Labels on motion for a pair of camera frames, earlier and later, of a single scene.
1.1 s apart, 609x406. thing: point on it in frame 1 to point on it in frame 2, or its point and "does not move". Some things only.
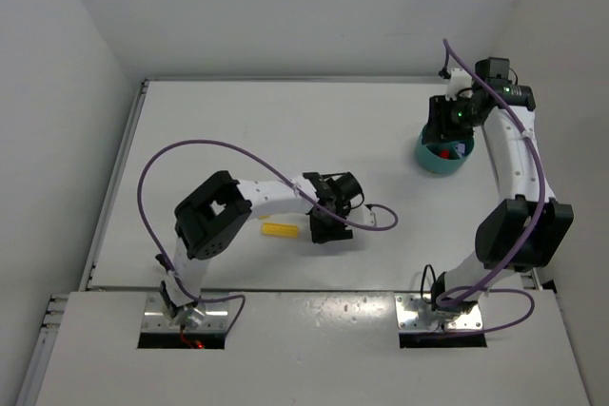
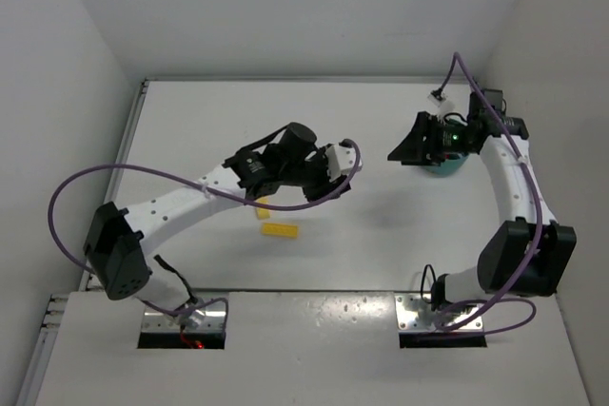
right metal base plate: x=415 y=314 does not move
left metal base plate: x=158 y=318 does not move
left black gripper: x=328 y=228 to x=322 y=184
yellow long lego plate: x=280 y=230 does not move
